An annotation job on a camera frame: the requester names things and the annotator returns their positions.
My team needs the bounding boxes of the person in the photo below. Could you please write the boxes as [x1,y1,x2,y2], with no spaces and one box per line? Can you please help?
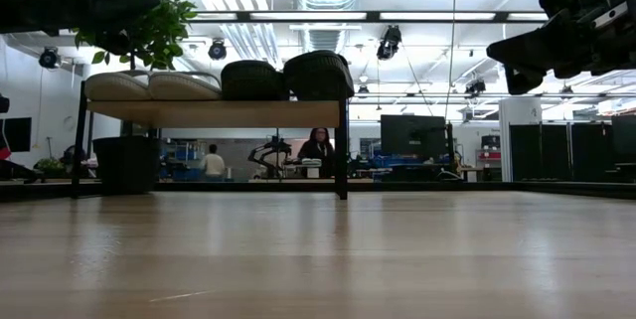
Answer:
[296,126,336,180]
[200,143,228,182]

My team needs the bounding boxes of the black plant pot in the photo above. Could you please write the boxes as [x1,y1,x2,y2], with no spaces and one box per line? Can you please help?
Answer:
[91,135,162,196]

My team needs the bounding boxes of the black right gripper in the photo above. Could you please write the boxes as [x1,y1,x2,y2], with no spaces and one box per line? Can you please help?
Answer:
[485,0,636,96]

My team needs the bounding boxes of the black desk monitor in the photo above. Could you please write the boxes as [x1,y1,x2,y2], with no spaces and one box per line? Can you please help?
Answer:
[380,113,448,157]

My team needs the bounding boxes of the grey slide sandal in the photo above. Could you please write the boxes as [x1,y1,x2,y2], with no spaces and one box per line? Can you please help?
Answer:
[82,71,153,102]
[147,71,224,102]

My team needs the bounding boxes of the black cabinet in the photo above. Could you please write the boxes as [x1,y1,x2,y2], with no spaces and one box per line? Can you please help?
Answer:
[610,113,636,184]

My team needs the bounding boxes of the dark partition panels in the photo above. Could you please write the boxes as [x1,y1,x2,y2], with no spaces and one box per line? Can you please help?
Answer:
[508,120,613,183]

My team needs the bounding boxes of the black overhead frame beam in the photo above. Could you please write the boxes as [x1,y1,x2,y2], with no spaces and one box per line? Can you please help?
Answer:
[191,9,551,25]

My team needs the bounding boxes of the black background rig frame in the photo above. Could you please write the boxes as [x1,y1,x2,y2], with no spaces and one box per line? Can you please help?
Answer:
[81,89,636,161]

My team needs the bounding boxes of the black and red equipment stack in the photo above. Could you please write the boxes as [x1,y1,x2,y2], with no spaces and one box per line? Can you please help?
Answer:
[478,133,503,182]

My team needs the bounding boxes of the black wall monitor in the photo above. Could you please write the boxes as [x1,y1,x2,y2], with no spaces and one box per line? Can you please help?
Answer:
[3,116,33,153]

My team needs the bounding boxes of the black rail behind table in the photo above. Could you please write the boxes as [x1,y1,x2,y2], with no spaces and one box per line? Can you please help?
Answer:
[0,179,636,200]

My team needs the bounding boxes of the small green plant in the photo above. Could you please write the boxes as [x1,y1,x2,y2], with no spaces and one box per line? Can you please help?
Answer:
[32,157,66,179]

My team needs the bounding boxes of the black slide sandal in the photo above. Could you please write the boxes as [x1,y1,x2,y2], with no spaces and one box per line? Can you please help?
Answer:
[220,59,291,102]
[282,49,356,102]

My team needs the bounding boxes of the black ceiling spotlight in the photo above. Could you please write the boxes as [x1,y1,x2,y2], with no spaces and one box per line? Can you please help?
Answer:
[207,39,229,62]
[464,79,488,96]
[375,24,403,62]
[38,46,63,71]

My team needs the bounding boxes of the wooden shelf with black frame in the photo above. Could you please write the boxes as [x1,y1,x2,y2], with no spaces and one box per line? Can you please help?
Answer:
[71,80,350,201]

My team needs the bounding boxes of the green leafy plant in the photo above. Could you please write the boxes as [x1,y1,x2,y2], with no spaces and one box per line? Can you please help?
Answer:
[74,0,199,73]

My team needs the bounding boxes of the blue bin row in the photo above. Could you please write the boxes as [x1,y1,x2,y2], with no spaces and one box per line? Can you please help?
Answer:
[372,154,446,169]

